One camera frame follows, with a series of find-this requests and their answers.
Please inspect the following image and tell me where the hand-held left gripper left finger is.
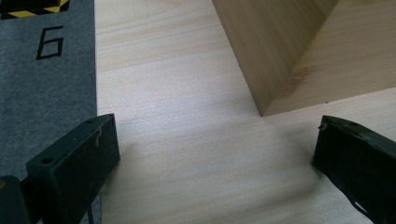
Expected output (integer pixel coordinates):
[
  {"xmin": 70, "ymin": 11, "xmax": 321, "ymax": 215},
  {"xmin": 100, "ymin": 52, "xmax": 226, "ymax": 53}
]
[{"xmin": 25, "ymin": 113, "xmax": 121, "ymax": 224}]

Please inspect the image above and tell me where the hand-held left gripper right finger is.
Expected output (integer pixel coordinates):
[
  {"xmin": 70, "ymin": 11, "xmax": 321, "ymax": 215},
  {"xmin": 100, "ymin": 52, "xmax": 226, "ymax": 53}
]
[{"xmin": 312, "ymin": 115, "xmax": 396, "ymax": 224}]

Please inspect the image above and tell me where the wooden box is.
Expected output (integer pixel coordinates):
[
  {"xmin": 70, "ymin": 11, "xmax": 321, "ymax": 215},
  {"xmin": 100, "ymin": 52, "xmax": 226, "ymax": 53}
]
[{"xmin": 212, "ymin": 0, "xmax": 396, "ymax": 118}]

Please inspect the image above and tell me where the yellow and black hazard tape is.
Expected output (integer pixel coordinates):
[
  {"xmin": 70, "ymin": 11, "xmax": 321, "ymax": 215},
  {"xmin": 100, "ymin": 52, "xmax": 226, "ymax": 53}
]
[{"xmin": 0, "ymin": 0, "xmax": 71, "ymax": 21}]

